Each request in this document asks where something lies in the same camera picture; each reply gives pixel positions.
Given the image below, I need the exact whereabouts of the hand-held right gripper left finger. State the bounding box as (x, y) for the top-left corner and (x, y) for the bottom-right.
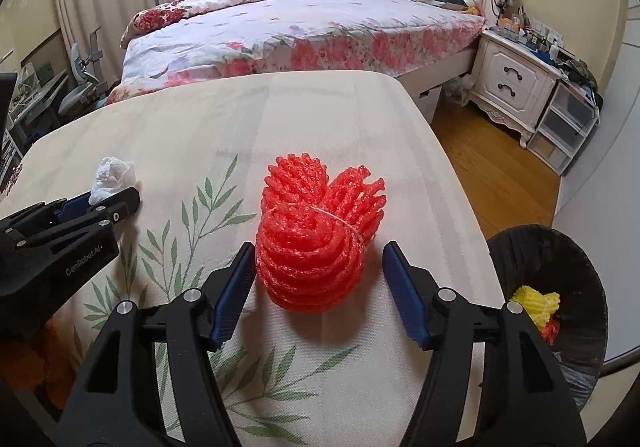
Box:
(59, 241), (257, 447)

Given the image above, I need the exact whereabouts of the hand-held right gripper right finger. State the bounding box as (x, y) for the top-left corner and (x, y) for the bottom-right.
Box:
(382, 241), (588, 447)

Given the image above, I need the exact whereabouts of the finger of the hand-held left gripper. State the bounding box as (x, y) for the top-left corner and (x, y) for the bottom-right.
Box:
(10, 187), (141, 253)
(0, 192), (92, 237)

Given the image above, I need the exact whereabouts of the white wad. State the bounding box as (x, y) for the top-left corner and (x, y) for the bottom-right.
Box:
(89, 157), (137, 205)

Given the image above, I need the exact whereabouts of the red foam fruit net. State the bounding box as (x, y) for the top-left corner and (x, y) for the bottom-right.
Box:
(255, 153), (387, 314)

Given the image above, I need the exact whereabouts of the yellow foam fruit net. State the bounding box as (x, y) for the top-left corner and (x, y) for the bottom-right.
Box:
(510, 286), (561, 330)

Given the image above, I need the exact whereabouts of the black-lined trash bin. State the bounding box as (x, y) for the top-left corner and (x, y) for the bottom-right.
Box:
(485, 224), (608, 408)

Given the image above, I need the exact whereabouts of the cluttered desk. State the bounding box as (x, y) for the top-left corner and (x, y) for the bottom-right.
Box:
(0, 67), (71, 178)

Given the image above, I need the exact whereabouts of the black monitor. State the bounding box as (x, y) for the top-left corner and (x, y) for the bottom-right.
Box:
(0, 73), (20, 132)

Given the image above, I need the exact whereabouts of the grey office chair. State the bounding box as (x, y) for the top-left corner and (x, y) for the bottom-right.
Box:
(57, 27), (113, 115)

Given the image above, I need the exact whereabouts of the clear plastic bag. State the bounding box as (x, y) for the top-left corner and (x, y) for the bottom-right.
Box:
(442, 77), (473, 108)

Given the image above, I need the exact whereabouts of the clear plastic drawer unit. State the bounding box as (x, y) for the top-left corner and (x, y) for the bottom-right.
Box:
(525, 77), (601, 176)

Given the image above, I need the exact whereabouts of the white nightstand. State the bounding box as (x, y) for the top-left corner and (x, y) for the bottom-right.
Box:
(467, 29), (563, 150)

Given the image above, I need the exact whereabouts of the white wardrobe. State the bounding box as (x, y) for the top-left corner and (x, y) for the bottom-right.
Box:
(552, 0), (640, 368)

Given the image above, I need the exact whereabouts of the bed with floral sheet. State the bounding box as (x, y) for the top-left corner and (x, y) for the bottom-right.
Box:
(105, 0), (488, 108)

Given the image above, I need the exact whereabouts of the cluster of small bottles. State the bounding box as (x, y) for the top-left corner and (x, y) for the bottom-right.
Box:
(492, 2), (601, 88)

